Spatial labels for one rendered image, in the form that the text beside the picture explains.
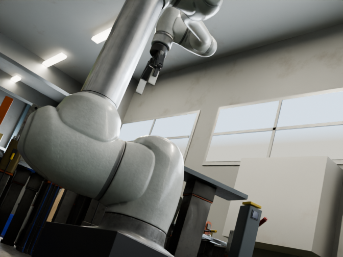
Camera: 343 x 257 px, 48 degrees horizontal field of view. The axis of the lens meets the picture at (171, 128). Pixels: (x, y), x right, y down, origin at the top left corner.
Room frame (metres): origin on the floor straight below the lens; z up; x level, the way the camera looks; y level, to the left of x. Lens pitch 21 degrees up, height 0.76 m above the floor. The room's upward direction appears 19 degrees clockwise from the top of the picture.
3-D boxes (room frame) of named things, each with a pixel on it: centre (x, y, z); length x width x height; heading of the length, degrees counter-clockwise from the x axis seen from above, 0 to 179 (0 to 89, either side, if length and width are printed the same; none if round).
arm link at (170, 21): (1.47, 0.15, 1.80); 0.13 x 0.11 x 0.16; 105
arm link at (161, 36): (1.47, 0.16, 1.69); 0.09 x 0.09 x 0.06
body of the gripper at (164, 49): (1.47, 0.16, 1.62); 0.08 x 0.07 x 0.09; 21
